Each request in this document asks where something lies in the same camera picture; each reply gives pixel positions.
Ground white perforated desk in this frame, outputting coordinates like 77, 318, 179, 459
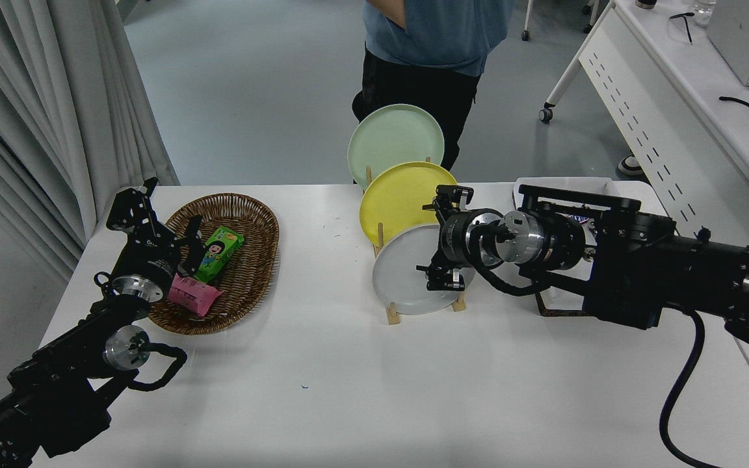
539, 0, 749, 251

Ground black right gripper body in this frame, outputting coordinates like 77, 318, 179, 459
438, 208, 480, 272

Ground grey curtain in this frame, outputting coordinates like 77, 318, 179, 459
0, 0, 180, 287

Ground brown wicker basket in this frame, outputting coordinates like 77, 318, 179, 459
147, 193, 281, 335

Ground silver laptop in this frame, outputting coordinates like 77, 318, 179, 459
706, 0, 749, 90

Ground black cable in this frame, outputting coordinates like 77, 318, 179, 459
719, 96, 749, 120

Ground pale green plate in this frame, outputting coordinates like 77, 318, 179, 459
347, 104, 445, 190

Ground wooden plate rack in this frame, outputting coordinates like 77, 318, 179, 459
366, 156, 467, 326

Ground white tray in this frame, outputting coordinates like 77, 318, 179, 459
513, 177, 650, 314

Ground black eyeglasses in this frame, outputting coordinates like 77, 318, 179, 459
669, 12, 696, 44

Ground person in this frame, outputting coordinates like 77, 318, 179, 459
352, 0, 516, 171

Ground yellow plate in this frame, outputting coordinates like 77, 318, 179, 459
360, 161, 458, 248

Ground pink snack pack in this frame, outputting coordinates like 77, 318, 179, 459
168, 275, 224, 317

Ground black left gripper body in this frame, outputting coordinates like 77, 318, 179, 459
114, 235, 183, 290

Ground green snack pack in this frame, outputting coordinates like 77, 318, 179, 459
194, 226, 245, 284

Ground grey plate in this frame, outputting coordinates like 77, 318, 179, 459
373, 224, 477, 316

